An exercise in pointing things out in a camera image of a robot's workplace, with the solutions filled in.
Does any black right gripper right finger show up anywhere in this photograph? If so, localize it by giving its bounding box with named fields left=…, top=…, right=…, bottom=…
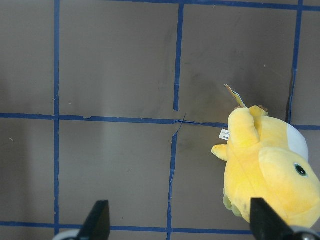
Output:
left=249, top=196, right=320, bottom=240

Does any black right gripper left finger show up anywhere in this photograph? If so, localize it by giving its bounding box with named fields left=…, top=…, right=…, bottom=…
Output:
left=53, top=199, right=111, bottom=240

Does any yellow plush toy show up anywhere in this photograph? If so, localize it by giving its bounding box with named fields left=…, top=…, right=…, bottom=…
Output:
left=211, top=91, right=320, bottom=228

